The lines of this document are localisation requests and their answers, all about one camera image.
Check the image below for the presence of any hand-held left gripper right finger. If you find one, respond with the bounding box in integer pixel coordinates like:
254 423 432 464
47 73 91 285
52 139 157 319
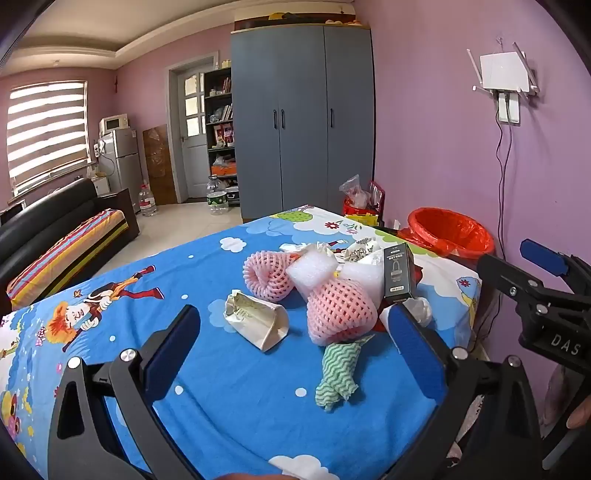
387 302 543 480

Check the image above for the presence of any silver fridge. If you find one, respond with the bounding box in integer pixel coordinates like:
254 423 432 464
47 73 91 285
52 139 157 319
97 128 141 213

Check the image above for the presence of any pink foam fruit net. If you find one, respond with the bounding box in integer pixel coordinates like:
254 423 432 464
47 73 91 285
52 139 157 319
243 251 296 303
306 277 378 347

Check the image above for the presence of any white router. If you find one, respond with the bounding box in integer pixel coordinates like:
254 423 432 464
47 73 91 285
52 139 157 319
466 41 541 95

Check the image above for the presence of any grey brown cloth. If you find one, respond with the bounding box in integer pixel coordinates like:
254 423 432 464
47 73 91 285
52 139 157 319
542 364 583 444

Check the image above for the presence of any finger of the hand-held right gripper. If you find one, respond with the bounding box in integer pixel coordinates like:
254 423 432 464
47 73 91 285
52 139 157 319
520 239 591 289
478 254 555 305

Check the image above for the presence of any grey wardrobe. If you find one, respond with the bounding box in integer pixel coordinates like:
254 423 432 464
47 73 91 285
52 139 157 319
230 23 375 224

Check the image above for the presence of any black leather sofa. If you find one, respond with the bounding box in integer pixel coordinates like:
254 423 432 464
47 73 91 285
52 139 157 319
0 178 140 315

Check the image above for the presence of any brown wooden board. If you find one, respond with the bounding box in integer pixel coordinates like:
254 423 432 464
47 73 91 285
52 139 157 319
142 124 178 206

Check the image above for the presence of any beige paper bag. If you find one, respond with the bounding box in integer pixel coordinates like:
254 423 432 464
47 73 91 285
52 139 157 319
224 289 290 353

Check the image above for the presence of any water bottle red label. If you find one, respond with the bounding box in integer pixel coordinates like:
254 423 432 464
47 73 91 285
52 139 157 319
139 182 158 217

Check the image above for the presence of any red bucket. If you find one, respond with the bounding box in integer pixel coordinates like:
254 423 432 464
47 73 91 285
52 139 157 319
342 196 382 227

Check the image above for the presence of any red trash bin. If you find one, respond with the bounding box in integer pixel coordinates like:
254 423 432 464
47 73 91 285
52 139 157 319
399 208 496 259

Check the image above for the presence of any white foam sheet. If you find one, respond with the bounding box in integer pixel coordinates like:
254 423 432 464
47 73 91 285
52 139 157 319
285 244 340 301

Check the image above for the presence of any blue cartoon printed sheet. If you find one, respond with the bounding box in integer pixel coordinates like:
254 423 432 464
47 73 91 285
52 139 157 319
0 205 483 480

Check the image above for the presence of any water bottle green label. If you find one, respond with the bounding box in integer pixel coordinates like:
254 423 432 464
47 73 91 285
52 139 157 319
206 175 230 216

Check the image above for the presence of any striped window blind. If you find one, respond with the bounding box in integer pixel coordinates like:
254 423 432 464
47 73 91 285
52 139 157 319
6 80 88 195

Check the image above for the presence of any black bookshelf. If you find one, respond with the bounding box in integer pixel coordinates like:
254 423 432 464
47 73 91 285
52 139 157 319
203 67 241 206

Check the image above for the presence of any white crumpled wrap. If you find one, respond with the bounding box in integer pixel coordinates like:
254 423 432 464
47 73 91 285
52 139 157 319
342 263 386 301

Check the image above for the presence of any white wall socket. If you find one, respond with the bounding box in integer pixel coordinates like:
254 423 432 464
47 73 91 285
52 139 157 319
496 92 521 124

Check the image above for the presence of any black cable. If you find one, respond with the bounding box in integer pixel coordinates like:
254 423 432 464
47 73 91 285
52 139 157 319
494 99 513 259

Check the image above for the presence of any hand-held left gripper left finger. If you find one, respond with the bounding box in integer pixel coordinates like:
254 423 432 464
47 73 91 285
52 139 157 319
47 305 201 480

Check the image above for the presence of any white microwave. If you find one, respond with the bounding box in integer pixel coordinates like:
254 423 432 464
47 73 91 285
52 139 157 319
99 114 130 136

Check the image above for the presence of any person's right hand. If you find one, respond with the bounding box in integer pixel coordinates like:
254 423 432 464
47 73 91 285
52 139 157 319
567 397 591 430

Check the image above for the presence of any red packet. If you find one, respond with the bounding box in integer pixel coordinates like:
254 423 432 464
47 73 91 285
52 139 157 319
368 181 385 215

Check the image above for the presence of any grey door with windows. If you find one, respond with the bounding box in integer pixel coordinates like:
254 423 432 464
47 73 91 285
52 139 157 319
168 58 218 204

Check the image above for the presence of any black cardboard box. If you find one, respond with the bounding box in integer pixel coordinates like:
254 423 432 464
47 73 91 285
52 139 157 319
382 243 415 305

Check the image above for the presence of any green wavy striped cloth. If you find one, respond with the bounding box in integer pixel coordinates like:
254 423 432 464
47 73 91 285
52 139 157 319
315 335 375 411

